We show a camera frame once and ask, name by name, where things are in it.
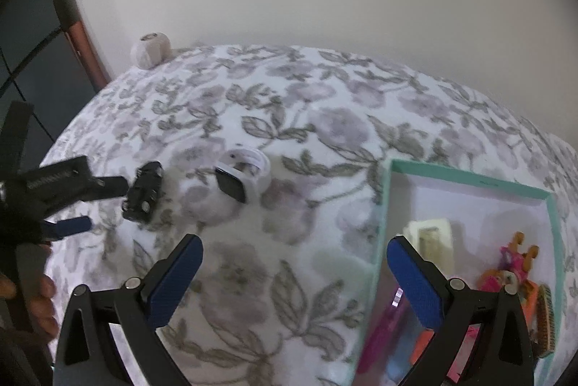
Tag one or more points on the teal cardboard tray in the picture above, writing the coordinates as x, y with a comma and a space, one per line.
474, 210

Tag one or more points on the black toy car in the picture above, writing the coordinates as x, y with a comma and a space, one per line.
144, 191

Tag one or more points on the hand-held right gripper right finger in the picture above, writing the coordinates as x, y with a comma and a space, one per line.
413, 286

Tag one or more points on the cream hair clip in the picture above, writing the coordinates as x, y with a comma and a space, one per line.
429, 239

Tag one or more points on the person's left hand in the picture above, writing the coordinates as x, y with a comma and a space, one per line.
45, 304

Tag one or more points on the dark cabinet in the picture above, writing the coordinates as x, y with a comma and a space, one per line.
40, 88

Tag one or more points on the brown and pink dog toy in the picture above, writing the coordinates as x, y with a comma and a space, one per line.
510, 261

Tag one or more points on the gold patterned lighter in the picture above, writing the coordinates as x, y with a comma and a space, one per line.
545, 318

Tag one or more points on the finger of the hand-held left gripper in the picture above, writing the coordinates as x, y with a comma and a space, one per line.
67, 228
108, 187

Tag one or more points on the white yarn ball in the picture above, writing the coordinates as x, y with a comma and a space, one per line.
149, 51

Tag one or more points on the purple lighter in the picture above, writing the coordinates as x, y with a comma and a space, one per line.
384, 327

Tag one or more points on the floral blanket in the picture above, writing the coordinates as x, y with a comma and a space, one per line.
293, 119

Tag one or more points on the brown wooden post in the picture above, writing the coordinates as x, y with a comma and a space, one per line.
88, 56

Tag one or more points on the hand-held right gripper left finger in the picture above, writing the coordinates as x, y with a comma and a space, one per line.
174, 277

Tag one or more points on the white smartwatch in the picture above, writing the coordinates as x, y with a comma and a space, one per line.
232, 185

